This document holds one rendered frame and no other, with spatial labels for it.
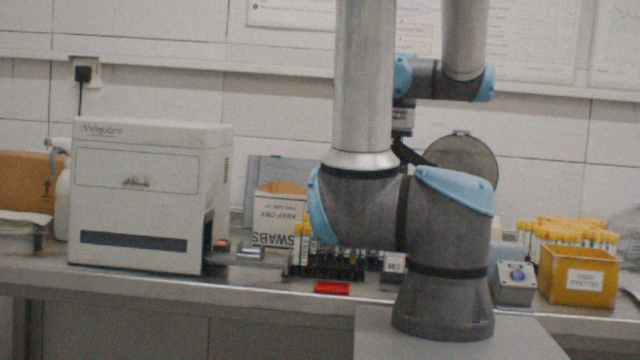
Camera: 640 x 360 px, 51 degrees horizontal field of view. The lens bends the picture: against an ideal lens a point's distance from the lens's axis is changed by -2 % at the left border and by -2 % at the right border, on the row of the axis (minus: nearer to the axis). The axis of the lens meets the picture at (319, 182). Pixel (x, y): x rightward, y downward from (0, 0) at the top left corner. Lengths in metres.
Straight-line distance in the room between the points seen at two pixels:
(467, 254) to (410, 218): 0.09
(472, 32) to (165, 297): 0.75
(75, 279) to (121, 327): 0.77
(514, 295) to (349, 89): 0.58
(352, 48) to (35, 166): 1.09
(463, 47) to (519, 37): 0.86
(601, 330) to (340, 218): 0.62
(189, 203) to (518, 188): 1.01
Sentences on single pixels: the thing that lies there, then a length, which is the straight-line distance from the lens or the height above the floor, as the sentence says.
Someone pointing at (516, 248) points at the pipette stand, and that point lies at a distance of 1.46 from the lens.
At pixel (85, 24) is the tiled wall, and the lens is 2.11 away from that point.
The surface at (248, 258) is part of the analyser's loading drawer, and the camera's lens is 1.36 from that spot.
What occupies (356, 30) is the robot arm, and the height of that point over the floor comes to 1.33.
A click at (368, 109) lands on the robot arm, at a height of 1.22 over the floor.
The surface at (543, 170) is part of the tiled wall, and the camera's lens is 2.01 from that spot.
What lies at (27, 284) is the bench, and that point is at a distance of 1.45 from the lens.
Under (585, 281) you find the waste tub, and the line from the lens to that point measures 1.43.
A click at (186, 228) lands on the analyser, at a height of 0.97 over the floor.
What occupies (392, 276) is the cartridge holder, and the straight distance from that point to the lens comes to 1.38.
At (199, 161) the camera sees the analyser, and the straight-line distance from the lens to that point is 1.34.
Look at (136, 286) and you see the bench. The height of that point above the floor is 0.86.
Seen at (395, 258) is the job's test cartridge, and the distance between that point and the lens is 1.38.
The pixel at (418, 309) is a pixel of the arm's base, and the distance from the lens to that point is 0.97.
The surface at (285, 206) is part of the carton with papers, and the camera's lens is 1.61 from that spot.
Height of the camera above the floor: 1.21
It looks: 6 degrees down
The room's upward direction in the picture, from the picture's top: 4 degrees clockwise
